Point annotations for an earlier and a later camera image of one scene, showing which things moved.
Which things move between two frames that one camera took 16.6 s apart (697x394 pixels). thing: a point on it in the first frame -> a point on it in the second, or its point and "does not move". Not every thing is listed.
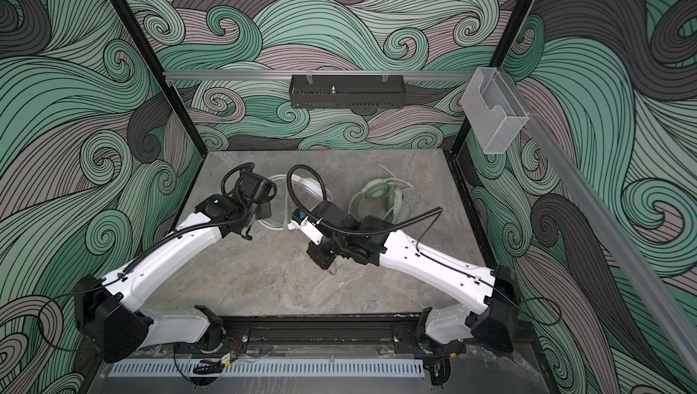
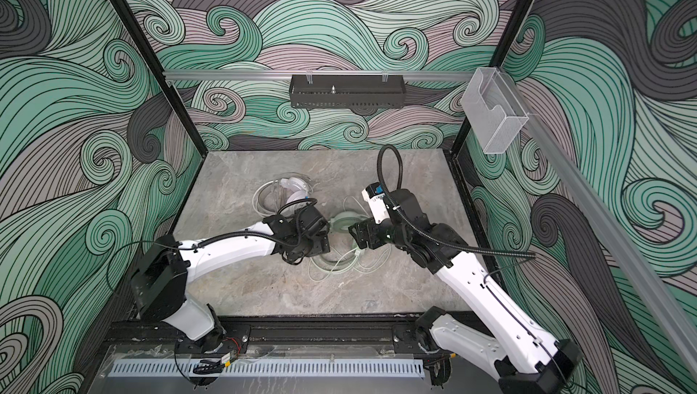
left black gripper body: (265, 211) -> (310, 248)
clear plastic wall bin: (496, 117) does not move
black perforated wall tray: (347, 91) does not move
